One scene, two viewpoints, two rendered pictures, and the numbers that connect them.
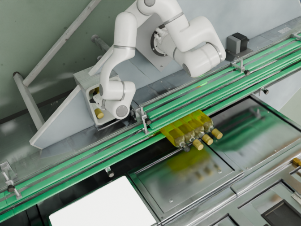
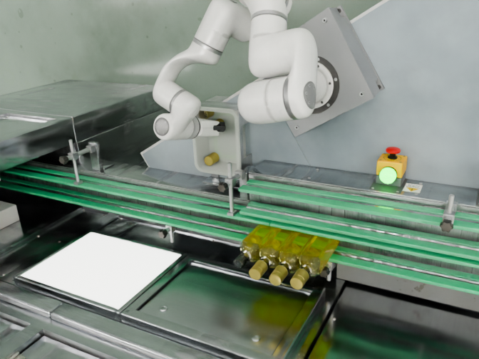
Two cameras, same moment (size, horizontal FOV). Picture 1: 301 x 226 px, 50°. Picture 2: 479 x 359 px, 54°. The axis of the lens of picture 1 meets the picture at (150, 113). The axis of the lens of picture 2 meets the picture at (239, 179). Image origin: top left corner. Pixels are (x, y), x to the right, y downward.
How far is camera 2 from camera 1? 118 cm
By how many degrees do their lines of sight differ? 47
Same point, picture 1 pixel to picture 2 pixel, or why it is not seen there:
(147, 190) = (170, 282)
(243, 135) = (382, 348)
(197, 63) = (247, 93)
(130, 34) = (209, 25)
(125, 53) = (193, 48)
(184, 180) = (209, 308)
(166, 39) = not seen: hidden behind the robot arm
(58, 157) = (141, 178)
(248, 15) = not seen: outside the picture
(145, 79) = (299, 153)
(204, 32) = (281, 48)
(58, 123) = (171, 144)
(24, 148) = not seen: hidden behind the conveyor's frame
